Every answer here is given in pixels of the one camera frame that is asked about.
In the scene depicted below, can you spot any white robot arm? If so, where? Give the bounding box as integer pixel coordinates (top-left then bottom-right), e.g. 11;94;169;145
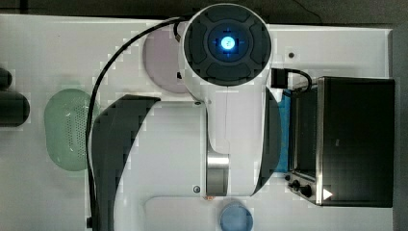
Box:
89;4;281;231

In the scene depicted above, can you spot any black cylinder object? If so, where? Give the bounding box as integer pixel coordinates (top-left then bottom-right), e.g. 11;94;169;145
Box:
0;68;30;127

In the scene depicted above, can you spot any blue bowl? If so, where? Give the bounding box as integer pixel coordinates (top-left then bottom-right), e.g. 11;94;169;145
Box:
219;201;253;231

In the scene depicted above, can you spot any green perforated colander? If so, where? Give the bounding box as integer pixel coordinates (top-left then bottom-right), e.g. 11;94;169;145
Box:
44;89;90;171

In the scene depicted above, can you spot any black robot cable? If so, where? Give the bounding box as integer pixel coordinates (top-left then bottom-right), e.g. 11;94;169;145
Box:
85;16;191;229

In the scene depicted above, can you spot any grey oval plate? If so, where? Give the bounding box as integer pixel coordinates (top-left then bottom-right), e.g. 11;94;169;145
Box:
142;24;188;94

